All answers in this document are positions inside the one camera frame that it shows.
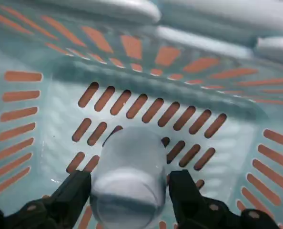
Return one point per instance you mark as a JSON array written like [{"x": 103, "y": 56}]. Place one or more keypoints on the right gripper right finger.
[{"x": 191, "y": 205}]

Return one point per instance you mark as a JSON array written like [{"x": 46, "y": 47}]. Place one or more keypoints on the blue plastic basket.
[{"x": 60, "y": 71}]

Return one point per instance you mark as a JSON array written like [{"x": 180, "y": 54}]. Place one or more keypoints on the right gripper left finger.
[{"x": 60, "y": 202}]

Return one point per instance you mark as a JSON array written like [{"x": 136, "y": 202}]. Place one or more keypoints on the blue plastic cup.
[{"x": 129, "y": 171}]

